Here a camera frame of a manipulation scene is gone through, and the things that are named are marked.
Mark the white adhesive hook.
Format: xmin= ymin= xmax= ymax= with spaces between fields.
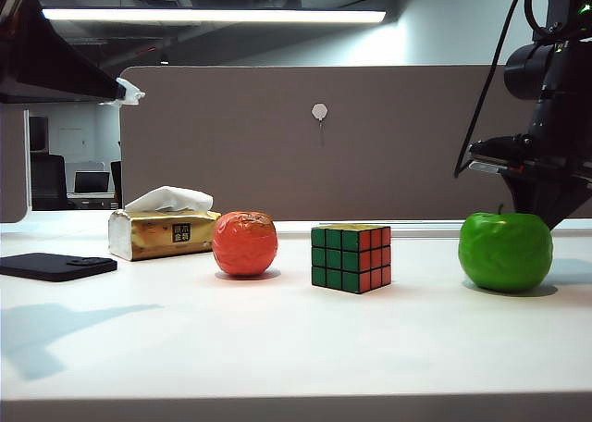
xmin=311 ymin=102 xmax=330 ymax=148

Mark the black office chair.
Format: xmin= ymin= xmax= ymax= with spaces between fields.
xmin=31 ymin=154 xmax=71 ymax=212
xmin=110 ymin=161 xmax=124 ymax=211

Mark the gold tissue pack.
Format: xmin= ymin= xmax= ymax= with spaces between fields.
xmin=107 ymin=185 xmax=223 ymax=263

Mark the green apple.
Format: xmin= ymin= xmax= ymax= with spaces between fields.
xmin=457 ymin=203 xmax=555 ymax=294

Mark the wrinkled red-orange fruit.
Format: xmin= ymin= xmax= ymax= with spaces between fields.
xmin=211 ymin=210 xmax=279 ymax=278

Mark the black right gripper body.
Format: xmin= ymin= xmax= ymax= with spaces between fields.
xmin=468 ymin=134 xmax=592 ymax=183

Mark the Rubik's cube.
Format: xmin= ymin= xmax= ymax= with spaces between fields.
xmin=310 ymin=224 xmax=393 ymax=296

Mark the wide brown desk partition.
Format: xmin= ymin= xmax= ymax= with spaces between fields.
xmin=118 ymin=65 xmax=592 ymax=222

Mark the dark background monitor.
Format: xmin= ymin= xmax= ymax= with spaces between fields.
xmin=73 ymin=171 xmax=113 ymax=195

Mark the dark background cabinet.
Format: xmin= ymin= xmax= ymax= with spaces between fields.
xmin=30 ymin=116 xmax=51 ymax=155

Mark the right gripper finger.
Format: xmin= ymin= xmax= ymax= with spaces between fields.
xmin=500 ymin=171 xmax=549 ymax=217
xmin=545 ymin=174 xmax=592 ymax=231

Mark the narrow brown desk partition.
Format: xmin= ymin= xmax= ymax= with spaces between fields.
xmin=0 ymin=103 xmax=31 ymax=225

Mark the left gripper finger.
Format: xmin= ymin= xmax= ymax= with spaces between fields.
xmin=0 ymin=88 xmax=124 ymax=106
xmin=0 ymin=0 xmax=146 ymax=106

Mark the long ceiling light strip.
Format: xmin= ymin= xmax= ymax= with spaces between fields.
xmin=41 ymin=8 xmax=388 ymax=26

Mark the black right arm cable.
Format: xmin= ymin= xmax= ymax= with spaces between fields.
xmin=454 ymin=0 xmax=540 ymax=180
xmin=524 ymin=0 xmax=557 ymax=40

